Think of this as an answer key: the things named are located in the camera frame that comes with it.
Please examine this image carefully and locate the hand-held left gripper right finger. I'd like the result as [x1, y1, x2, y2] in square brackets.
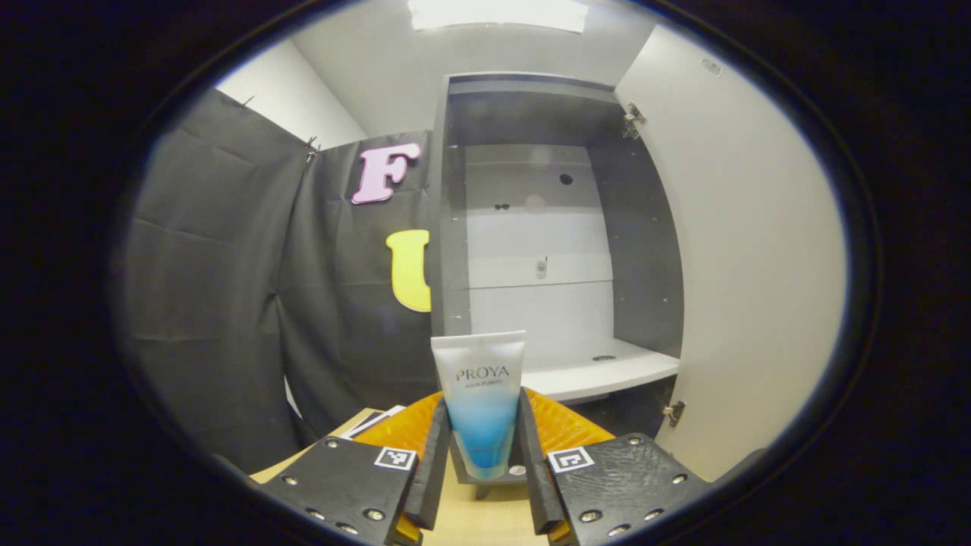
[518, 387, 714, 546]

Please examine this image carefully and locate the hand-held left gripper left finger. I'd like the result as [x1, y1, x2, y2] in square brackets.
[254, 391, 454, 546]

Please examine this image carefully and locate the white and blue tube bottle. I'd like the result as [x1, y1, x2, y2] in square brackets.
[430, 330, 527, 481]

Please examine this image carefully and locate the dark grey cabinet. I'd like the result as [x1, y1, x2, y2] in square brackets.
[429, 72, 687, 501]

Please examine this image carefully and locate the grey cabinet door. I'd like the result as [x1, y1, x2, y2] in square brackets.
[613, 23, 848, 482]

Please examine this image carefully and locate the white cabinet shelf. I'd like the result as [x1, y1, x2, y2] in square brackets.
[522, 337, 680, 403]

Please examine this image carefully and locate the white portrait cover book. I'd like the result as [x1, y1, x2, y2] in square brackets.
[340, 404, 407, 441]

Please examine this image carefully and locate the black backdrop cloth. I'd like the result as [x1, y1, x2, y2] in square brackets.
[114, 87, 445, 475]

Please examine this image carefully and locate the large ceiling light panel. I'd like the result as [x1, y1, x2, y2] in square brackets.
[407, 0, 589, 34]

